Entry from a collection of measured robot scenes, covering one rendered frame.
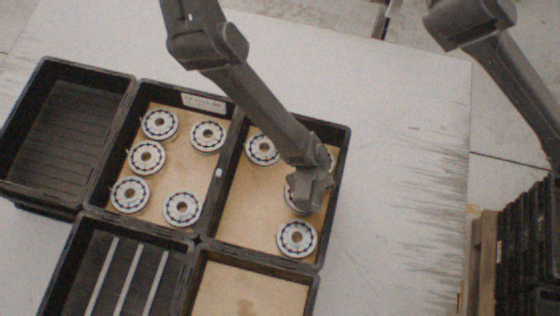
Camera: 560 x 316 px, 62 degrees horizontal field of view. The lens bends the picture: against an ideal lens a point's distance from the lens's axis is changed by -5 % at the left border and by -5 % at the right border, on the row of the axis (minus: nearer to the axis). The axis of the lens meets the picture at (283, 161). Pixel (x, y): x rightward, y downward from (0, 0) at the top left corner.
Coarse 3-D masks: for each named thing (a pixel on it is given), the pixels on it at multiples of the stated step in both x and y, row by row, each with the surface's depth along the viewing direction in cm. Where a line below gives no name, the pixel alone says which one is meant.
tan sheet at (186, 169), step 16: (176, 112) 139; (192, 112) 139; (176, 144) 135; (144, 160) 132; (176, 160) 133; (192, 160) 133; (208, 160) 133; (160, 176) 130; (176, 176) 131; (192, 176) 131; (208, 176) 131; (160, 192) 128; (112, 208) 126; (160, 208) 126
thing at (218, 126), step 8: (200, 120) 135; (208, 120) 135; (216, 120) 135; (192, 128) 133; (200, 128) 134; (216, 128) 134; (224, 128) 134; (192, 136) 132; (216, 136) 133; (224, 136) 133; (192, 144) 132; (200, 144) 132; (208, 144) 132; (216, 144) 132
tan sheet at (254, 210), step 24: (240, 168) 133; (288, 168) 134; (240, 192) 130; (264, 192) 130; (240, 216) 127; (264, 216) 127; (288, 216) 128; (312, 216) 128; (240, 240) 124; (264, 240) 124
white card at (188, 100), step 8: (184, 96) 133; (192, 96) 132; (184, 104) 137; (192, 104) 136; (200, 104) 134; (208, 104) 133; (216, 104) 132; (224, 104) 131; (216, 112) 136; (224, 112) 135
